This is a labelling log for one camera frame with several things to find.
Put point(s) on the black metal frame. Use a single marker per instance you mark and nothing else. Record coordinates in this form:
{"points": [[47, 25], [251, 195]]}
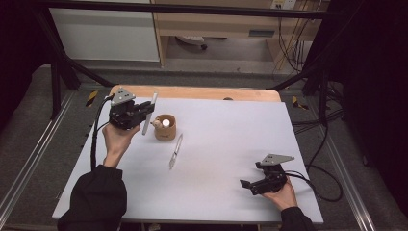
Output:
{"points": [[179, 8]]}

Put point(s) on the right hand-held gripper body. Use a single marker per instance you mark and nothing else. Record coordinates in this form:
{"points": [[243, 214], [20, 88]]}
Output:
{"points": [[272, 178]]}

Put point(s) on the clear barrel pen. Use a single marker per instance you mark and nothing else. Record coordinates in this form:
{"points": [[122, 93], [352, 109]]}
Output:
{"points": [[175, 151]]}

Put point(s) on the person's left hand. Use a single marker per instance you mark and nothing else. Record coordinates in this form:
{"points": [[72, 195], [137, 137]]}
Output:
{"points": [[115, 141]]}

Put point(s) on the white wall socket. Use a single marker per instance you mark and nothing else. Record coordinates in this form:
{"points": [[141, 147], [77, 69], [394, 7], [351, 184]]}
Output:
{"points": [[283, 4]]}

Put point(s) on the aluminium rail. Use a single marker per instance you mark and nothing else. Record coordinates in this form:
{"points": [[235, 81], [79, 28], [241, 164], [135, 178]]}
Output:
{"points": [[349, 179], [32, 160]]}

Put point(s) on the white pen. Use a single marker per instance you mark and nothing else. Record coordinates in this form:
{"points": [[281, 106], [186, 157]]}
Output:
{"points": [[153, 97]]}

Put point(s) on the wooden pen holder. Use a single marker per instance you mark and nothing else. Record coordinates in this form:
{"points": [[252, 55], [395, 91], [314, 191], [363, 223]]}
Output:
{"points": [[165, 132]]}

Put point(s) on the wooden table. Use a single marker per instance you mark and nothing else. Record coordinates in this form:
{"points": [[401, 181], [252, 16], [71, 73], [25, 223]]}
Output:
{"points": [[198, 93]]}

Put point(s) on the white cabinet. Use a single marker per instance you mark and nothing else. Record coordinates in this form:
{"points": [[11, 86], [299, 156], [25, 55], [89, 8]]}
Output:
{"points": [[106, 35]]}

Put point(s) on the wooden desk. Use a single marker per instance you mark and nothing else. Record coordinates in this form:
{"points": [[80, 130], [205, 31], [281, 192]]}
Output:
{"points": [[218, 25]]}

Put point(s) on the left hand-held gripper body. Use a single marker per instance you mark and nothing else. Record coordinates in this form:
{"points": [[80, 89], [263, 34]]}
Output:
{"points": [[123, 112]]}

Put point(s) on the person's right hand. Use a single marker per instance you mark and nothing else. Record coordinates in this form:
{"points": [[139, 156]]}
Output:
{"points": [[284, 197]]}

